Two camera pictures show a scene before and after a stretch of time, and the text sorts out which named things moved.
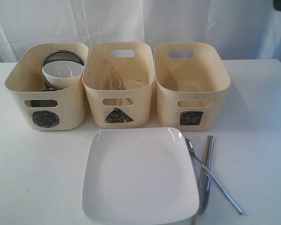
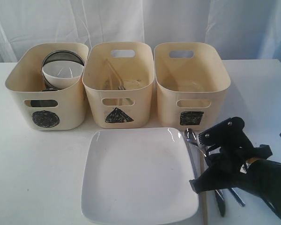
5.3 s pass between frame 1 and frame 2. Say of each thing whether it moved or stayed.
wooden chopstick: stayed
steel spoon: moved
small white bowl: stayed
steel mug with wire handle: stayed
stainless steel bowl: stayed
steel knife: moved
